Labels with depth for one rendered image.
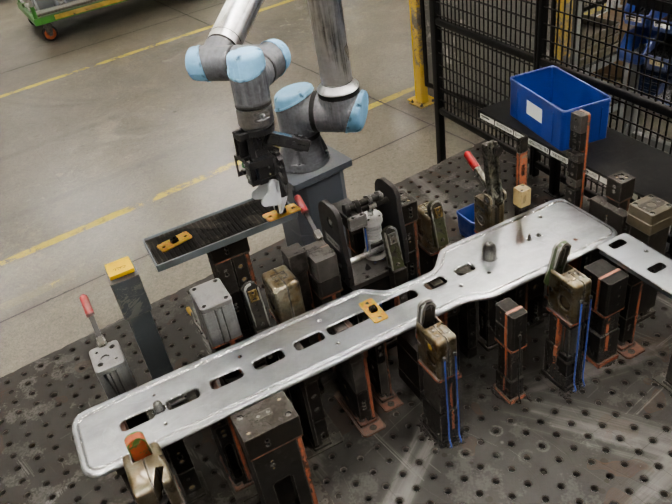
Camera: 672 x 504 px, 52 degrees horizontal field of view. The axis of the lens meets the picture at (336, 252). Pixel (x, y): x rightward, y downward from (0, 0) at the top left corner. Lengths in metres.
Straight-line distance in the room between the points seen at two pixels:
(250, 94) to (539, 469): 1.05
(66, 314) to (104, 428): 2.15
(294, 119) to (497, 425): 0.97
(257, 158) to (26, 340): 2.37
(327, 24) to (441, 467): 1.11
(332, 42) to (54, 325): 2.29
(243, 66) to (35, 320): 2.57
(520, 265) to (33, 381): 1.43
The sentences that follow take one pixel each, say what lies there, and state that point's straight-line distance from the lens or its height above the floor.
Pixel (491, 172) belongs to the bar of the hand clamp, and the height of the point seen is 1.14.
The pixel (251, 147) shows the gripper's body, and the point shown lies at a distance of 1.44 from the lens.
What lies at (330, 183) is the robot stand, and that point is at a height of 1.05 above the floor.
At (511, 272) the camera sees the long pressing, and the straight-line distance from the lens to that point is 1.72.
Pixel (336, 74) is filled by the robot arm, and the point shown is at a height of 1.39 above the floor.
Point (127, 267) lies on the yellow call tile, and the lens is 1.69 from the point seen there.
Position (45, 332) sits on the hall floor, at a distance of 3.62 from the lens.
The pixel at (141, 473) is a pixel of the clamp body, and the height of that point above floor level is 1.06.
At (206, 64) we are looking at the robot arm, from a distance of 1.53.
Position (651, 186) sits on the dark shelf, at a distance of 2.02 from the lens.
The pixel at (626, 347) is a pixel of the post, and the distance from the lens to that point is 1.98.
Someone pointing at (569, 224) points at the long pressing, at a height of 1.00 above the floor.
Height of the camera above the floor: 2.07
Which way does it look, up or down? 36 degrees down
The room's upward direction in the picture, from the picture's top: 9 degrees counter-clockwise
